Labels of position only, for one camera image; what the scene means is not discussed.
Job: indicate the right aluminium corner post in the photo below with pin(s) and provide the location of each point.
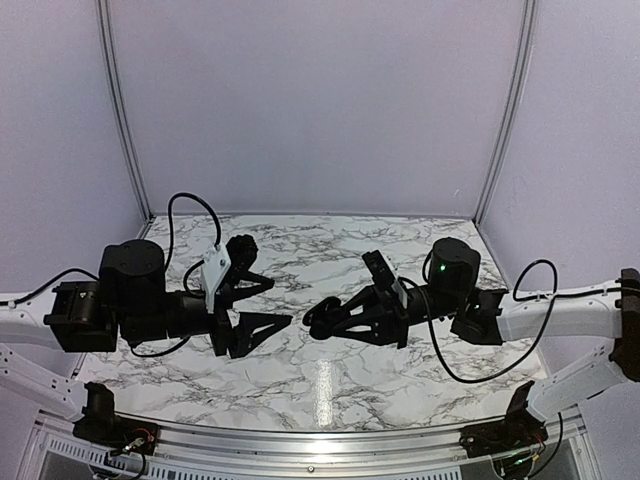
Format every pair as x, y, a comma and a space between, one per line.
515, 93

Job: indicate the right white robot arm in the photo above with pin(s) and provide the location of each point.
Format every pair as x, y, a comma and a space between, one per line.
609, 310

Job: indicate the aluminium corner post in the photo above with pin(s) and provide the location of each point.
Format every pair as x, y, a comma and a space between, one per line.
515, 93
108, 45

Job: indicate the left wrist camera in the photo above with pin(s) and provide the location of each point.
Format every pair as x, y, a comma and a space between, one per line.
219, 260

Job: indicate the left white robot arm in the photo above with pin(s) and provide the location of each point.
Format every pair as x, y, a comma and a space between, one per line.
22, 319

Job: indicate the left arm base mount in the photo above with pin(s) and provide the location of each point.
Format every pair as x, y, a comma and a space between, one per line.
99, 424

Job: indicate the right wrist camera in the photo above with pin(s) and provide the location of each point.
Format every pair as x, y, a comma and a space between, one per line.
384, 276

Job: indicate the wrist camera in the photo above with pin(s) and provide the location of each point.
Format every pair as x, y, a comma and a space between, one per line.
219, 260
384, 276

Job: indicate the left aluminium corner post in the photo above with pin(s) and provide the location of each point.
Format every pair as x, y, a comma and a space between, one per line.
108, 45

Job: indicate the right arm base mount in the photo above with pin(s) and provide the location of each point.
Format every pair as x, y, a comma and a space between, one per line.
517, 429

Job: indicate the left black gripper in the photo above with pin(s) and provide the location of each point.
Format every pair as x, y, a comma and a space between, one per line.
242, 342

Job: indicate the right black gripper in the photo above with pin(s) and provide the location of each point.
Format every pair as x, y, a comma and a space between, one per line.
386, 329

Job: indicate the aluminium front rail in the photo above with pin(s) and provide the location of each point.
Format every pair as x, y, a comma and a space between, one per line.
198, 452

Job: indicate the black earbud charging case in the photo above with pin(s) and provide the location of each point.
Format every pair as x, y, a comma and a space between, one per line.
324, 317

